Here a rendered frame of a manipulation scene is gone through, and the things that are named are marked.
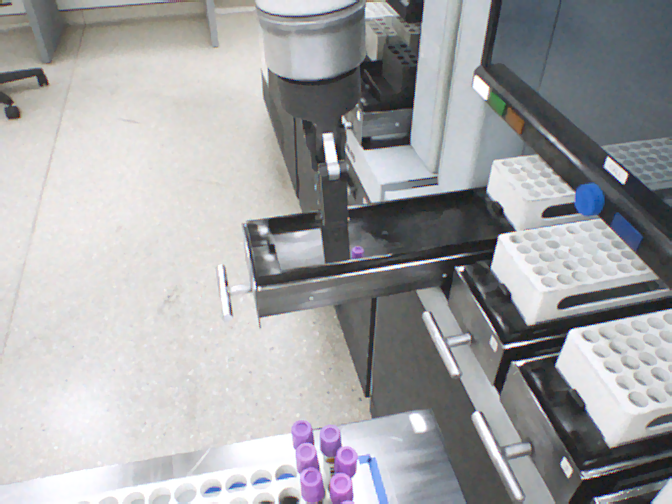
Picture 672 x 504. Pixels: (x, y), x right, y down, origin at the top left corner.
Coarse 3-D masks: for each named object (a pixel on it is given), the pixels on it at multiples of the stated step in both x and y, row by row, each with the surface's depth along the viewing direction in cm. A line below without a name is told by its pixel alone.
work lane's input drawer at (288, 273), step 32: (448, 192) 82; (480, 192) 82; (256, 224) 76; (288, 224) 78; (352, 224) 78; (384, 224) 78; (416, 224) 78; (448, 224) 78; (480, 224) 78; (256, 256) 71; (288, 256) 73; (320, 256) 73; (384, 256) 71; (416, 256) 73; (448, 256) 73; (480, 256) 74; (224, 288) 76; (256, 288) 69; (288, 288) 69; (320, 288) 71; (352, 288) 72; (384, 288) 73; (416, 288) 75; (224, 320) 73
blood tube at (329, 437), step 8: (320, 432) 39; (328, 432) 39; (336, 432) 39; (320, 440) 39; (328, 440) 39; (336, 440) 39; (320, 448) 40; (328, 448) 39; (336, 448) 39; (328, 456) 40; (328, 464) 41; (328, 472) 42
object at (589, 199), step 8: (592, 184) 52; (576, 192) 53; (584, 192) 52; (592, 192) 51; (600, 192) 51; (576, 200) 53; (584, 200) 52; (592, 200) 51; (600, 200) 51; (584, 208) 53; (592, 208) 51; (600, 208) 52; (584, 216) 53
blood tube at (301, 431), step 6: (300, 420) 40; (306, 420) 40; (294, 426) 40; (300, 426) 40; (306, 426) 40; (294, 432) 39; (300, 432) 39; (306, 432) 39; (312, 432) 40; (294, 438) 39; (300, 438) 39; (306, 438) 39; (312, 438) 40; (294, 444) 40; (300, 444) 40; (312, 444) 40
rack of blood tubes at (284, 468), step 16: (256, 464) 43; (272, 464) 43; (288, 464) 43; (320, 464) 43; (176, 480) 42; (192, 480) 42; (208, 480) 42; (224, 480) 42; (240, 480) 43; (256, 480) 44; (272, 480) 42; (80, 496) 41; (96, 496) 41; (112, 496) 41; (128, 496) 41; (144, 496) 41; (160, 496) 42; (176, 496) 42; (192, 496) 42; (224, 496) 41; (240, 496) 41; (256, 496) 41; (272, 496) 42; (288, 496) 47
